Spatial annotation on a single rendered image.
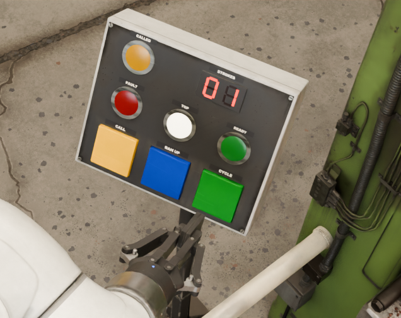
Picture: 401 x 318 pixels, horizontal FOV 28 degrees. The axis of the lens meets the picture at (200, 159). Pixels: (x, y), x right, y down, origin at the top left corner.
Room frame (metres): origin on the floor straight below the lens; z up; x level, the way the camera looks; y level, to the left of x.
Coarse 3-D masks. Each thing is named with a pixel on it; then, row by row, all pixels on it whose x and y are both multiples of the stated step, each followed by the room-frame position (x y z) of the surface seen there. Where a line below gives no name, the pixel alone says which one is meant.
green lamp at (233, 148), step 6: (228, 138) 0.75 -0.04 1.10; (234, 138) 0.75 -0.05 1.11; (222, 144) 0.74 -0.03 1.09; (228, 144) 0.74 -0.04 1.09; (234, 144) 0.74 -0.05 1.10; (240, 144) 0.74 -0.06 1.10; (222, 150) 0.74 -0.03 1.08; (228, 150) 0.74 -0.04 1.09; (234, 150) 0.74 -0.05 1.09; (240, 150) 0.73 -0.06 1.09; (246, 150) 0.73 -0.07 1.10; (228, 156) 0.73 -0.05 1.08; (234, 156) 0.73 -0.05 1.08; (240, 156) 0.73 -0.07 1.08
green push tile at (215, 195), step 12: (204, 180) 0.71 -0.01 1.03; (216, 180) 0.71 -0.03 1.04; (228, 180) 0.71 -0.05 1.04; (204, 192) 0.70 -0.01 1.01; (216, 192) 0.69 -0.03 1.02; (228, 192) 0.69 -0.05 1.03; (240, 192) 0.69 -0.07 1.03; (192, 204) 0.69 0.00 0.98; (204, 204) 0.68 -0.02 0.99; (216, 204) 0.68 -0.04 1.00; (228, 204) 0.68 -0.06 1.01; (216, 216) 0.67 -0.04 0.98; (228, 216) 0.67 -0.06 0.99
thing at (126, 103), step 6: (120, 96) 0.81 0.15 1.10; (126, 96) 0.81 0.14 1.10; (132, 96) 0.81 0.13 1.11; (120, 102) 0.81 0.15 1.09; (126, 102) 0.81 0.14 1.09; (132, 102) 0.80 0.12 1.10; (120, 108) 0.80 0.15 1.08; (126, 108) 0.80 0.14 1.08; (132, 108) 0.80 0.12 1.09; (126, 114) 0.79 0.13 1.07; (132, 114) 0.79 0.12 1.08
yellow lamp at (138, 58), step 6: (132, 48) 0.86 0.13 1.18; (138, 48) 0.85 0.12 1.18; (144, 48) 0.85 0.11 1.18; (126, 54) 0.85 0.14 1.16; (132, 54) 0.85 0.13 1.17; (138, 54) 0.85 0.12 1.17; (144, 54) 0.85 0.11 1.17; (126, 60) 0.85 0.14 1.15; (132, 60) 0.84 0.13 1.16; (138, 60) 0.84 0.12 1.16; (144, 60) 0.84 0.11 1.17; (150, 60) 0.84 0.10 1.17; (132, 66) 0.84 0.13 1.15; (138, 66) 0.84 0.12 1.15; (144, 66) 0.84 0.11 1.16
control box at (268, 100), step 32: (128, 32) 0.87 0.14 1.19; (160, 32) 0.88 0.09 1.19; (128, 64) 0.84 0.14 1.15; (160, 64) 0.84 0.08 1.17; (192, 64) 0.83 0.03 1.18; (224, 64) 0.82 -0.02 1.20; (256, 64) 0.85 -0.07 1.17; (96, 96) 0.82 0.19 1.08; (160, 96) 0.81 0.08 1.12; (192, 96) 0.80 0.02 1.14; (256, 96) 0.79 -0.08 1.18; (288, 96) 0.78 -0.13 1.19; (96, 128) 0.79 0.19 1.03; (128, 128) 0.78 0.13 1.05; (160, 128) 0.78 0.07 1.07; (192, 128) 0.77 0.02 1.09; (224, 128) 0.76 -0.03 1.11; (256, 128) 0.76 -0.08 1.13; (288, 128) 0.77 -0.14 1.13; (192, 160) 0.74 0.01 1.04; (224, 160) 0.73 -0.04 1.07; (256, 160) 0.72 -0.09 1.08; (160, 192) 0.71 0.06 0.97; (192, 192) 0.70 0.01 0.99; (256, 192) 0.69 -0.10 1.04; (224, 224) 0.66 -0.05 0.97
